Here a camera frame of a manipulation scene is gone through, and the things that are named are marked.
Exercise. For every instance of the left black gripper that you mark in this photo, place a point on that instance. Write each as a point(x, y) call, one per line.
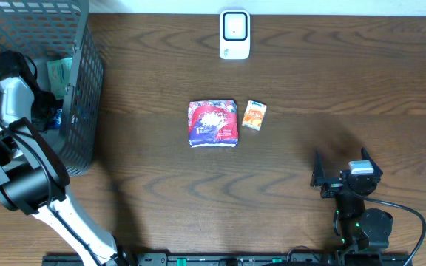
point(46, 111)

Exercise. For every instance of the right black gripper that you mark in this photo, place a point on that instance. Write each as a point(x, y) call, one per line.
point(337, 183)

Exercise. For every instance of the teal wet wipes packet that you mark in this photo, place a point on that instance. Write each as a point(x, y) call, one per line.
point(59, 76)

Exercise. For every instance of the orange pocket tissue pack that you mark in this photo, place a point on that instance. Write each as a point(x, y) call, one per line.
point(254, 115)

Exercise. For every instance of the blue Oreo cookie pack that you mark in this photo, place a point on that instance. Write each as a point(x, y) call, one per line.
point(55, 121)

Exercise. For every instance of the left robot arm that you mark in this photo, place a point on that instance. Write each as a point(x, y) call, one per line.
point(33, 178)

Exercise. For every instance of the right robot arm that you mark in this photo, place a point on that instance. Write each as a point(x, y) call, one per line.
point(364, 231)

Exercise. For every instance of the white barcode scanner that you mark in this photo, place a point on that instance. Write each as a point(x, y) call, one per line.
point(235, 35)

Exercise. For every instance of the grey plastic mesh basket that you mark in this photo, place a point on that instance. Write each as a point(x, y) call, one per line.
point(52, 30)

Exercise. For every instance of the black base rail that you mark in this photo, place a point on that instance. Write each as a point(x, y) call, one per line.
point(299, 258)

